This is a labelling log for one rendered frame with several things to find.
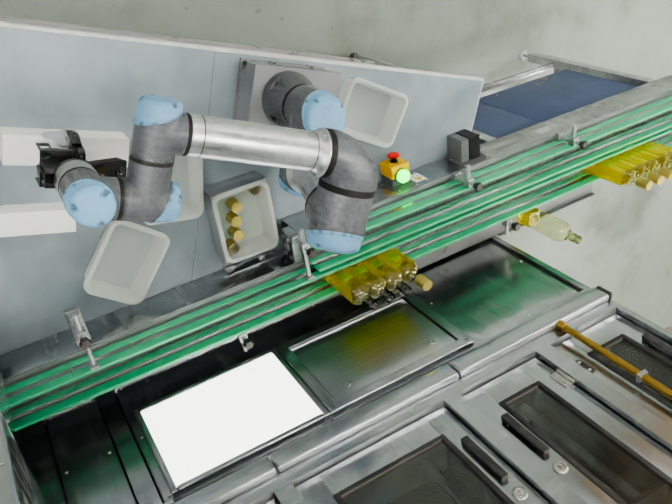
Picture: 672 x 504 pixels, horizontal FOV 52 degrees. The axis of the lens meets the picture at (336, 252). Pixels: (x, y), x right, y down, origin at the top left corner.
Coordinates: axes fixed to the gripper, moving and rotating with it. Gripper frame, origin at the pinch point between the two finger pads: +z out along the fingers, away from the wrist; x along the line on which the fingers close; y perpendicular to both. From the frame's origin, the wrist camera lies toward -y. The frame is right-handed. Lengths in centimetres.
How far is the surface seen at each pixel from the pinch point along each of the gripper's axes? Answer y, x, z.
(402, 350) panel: -89, 52, -13
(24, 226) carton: 4.3, 27.7, 28.4
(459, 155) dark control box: -130, 6, 28
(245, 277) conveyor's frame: -56, 44, 25
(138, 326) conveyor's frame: -24, 56, 22
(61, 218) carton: -4.3, 25.8, 28.5
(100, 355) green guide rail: -13, 61, 18
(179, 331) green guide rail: -33, 54, 14
